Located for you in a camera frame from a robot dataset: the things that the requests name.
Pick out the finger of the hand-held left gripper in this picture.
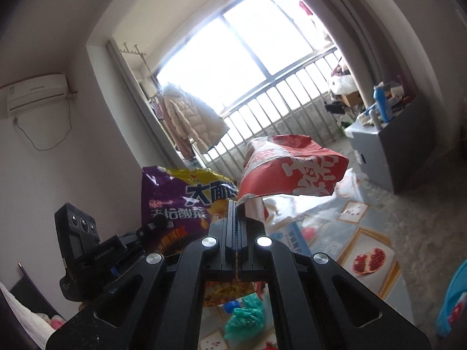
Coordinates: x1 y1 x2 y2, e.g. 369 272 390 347
109 222 165 276

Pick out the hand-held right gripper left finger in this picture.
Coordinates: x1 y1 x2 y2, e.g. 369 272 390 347
46 200 236 350

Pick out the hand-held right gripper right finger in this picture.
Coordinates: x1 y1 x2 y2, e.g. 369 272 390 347
234 203 427 350

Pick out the purple instant noodle packet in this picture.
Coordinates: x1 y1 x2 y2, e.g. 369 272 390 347
142 166 256 307

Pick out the red white snack bag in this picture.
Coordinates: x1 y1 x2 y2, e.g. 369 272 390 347
235 135 349 227

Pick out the blue white carton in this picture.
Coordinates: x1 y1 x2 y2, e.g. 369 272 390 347
266 222 313 258

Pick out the teal crumpled plastic item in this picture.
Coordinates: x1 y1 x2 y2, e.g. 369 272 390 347
223 293 265 340

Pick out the white quilted cloth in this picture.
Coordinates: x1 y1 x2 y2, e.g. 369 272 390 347
0 282 66 350

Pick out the fruit print tablecloth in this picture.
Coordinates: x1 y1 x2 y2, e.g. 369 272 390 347
199 168 402 350

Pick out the beige padded coat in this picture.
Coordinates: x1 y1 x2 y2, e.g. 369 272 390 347
161 84 230 150

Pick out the metal balcony railing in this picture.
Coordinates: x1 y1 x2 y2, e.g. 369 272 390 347
202 49 351 172

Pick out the grey cabinet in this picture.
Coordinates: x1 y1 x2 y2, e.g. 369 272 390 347
345 95 420 194

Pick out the brown cardboard box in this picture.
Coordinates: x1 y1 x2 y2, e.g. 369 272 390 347
339 91 364 109

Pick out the large balcony window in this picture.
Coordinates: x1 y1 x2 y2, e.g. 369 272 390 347
155 0 336 117

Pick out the metal clothes drying rack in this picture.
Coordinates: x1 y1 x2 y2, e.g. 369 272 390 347
119 42 163 97

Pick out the blue plastic bottle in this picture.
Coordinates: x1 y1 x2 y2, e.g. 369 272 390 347
373 85 391 123

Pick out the blue plastic bin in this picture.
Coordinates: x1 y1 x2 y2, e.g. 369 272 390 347
436 262 467 340

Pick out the grey curtain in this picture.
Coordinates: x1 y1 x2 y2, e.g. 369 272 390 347
321 0 405 97

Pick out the thin wall power cable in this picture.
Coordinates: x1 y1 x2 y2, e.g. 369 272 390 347
13 93 79 151

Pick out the white wall air conditioner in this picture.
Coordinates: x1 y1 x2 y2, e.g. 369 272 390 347
0 74 70 119

